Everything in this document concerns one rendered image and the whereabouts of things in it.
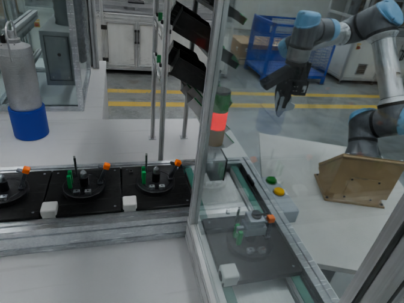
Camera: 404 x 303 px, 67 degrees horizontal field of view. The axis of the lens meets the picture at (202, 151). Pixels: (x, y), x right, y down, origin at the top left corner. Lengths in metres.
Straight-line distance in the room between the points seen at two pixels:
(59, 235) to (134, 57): 4.24
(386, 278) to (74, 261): 0.91
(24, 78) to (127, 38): 3.58
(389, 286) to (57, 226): 0.90
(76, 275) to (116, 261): 0.12
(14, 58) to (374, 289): 1.46
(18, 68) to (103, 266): 0.92
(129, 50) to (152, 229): 4.23
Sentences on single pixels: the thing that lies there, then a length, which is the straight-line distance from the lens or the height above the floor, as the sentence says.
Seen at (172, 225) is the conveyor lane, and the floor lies 0.92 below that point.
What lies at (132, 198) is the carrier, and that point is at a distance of 1.06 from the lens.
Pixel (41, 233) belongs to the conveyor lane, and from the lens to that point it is 1.06.
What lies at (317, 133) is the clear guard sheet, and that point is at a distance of 0.38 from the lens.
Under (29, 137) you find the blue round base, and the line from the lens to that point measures 1.68.
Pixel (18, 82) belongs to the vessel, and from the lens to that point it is 1.57.
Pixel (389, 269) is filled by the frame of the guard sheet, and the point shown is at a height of 1.49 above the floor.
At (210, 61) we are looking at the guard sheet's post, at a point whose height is 1.49.
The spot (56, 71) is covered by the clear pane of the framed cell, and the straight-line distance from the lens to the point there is 1.88.
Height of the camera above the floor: 1.69
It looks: 32 degrees down
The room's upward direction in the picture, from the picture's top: 7 degrees clockwise
